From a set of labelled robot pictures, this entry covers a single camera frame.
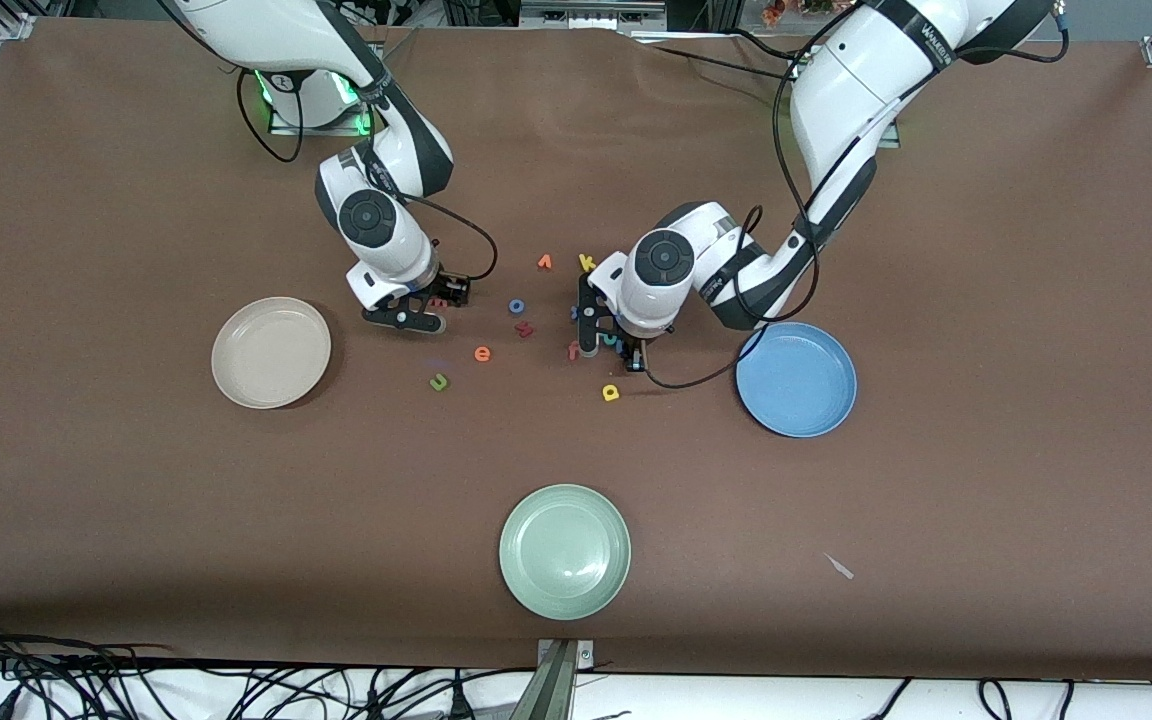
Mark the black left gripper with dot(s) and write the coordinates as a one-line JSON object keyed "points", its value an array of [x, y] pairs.
{"points": [[633, 347]]}

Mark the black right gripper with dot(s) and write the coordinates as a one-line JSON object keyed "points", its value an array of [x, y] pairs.
{"points": [[450, 288]]}

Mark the green foam letter u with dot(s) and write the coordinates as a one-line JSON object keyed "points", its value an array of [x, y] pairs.
{"points": [[439, 382]]}

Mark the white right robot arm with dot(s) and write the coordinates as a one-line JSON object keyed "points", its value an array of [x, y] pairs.
{"points": [[366, 215]]}

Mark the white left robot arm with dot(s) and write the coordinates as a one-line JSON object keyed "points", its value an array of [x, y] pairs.
{"points": [[836, 90]]}

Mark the dark red foam letter z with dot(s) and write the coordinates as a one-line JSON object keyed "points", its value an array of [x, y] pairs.
{"points": [[524, 329]]}

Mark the blue round plate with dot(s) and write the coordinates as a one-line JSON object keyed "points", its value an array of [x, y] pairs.
{"points": [[796, 385]]}

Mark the beige round plate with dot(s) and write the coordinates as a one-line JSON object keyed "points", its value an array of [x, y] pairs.
{"points": [[271, 352]]}

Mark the pale green round plate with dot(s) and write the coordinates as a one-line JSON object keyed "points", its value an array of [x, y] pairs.
{"points": [[565, 552]]}

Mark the white paper scrap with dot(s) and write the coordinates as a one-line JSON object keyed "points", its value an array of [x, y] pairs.
{"points": [[839, 566]]}

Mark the grey metal background box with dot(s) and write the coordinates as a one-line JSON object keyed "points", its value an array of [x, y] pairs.
{"points": [[591, 15]]}

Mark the brown table cover sheet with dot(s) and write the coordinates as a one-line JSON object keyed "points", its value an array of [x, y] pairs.
{"points": [[136, 500]]}

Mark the orange background object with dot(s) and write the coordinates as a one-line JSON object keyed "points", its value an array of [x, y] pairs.
{"points": [[786, 10]]}

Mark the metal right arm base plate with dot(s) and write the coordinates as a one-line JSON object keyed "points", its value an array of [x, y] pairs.
{"points": [[321, 129]]}

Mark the aluminium profile post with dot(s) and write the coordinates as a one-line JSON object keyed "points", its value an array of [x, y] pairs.
{"points": [[551, 690]]}

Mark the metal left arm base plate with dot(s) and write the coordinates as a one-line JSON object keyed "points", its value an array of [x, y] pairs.
{"points": [[891, 135]]}

